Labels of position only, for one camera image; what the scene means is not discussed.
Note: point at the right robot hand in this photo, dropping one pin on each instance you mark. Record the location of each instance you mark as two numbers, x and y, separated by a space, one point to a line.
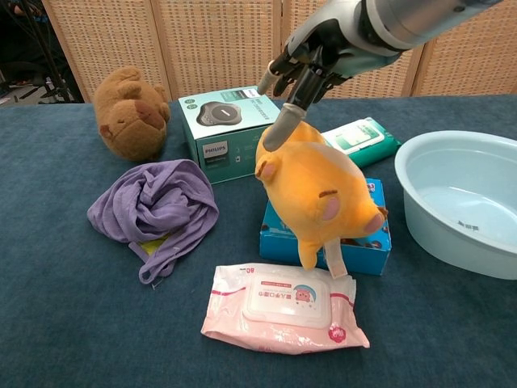
331 36

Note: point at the yellow plush toy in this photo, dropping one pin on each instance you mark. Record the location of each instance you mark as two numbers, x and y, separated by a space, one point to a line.
315 182

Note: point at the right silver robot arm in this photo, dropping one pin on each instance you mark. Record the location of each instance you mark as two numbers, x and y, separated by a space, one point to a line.
424 20

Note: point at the brown capybara plush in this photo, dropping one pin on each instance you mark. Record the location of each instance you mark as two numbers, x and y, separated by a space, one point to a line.
129 121

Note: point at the light blue plastic basin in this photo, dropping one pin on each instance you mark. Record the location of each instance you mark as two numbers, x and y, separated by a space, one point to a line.
444 226

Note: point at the wooden rattan folding screen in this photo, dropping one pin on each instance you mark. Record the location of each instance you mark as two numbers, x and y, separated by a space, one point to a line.
222 40

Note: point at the green wet wipes pack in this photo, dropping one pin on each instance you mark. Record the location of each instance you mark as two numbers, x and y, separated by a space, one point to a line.
371 141

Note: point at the teal Philips product box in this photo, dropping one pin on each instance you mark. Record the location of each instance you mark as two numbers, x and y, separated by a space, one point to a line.
226 149

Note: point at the blue chocolate cookie box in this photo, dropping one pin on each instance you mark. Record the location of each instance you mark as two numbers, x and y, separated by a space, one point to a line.
282 250

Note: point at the purple crumpled cloth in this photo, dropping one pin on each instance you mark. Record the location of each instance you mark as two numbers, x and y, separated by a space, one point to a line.
153 202

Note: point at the yellow-green flat item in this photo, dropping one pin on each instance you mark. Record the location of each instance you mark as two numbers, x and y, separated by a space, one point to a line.
151 246

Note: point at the black tripod stand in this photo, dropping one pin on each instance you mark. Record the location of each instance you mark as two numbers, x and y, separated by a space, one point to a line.
48 60

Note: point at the pink wet wipes pack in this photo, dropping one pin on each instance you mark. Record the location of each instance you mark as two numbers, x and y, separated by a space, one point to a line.
282 335

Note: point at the dark teal tablecloth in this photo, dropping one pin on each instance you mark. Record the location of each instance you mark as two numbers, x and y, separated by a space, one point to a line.
81 323

